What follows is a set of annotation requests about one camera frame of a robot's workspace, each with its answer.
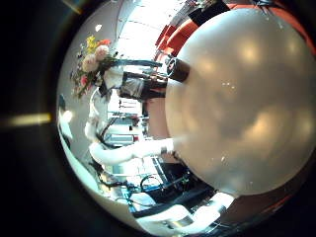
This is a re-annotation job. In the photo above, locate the mixed flower bouquet green wrap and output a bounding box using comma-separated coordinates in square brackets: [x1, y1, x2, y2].
[69, 35, 119, 99]

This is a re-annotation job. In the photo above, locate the red chair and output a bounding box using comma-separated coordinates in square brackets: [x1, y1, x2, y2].
[154, 24, 173, 55]

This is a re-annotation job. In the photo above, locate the black looped cable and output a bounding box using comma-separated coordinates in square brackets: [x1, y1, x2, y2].
[139, 174, 166, 194]

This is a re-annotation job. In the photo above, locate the dark cylindrical vase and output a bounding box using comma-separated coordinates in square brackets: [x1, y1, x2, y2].
[165, 54, 192, 83]

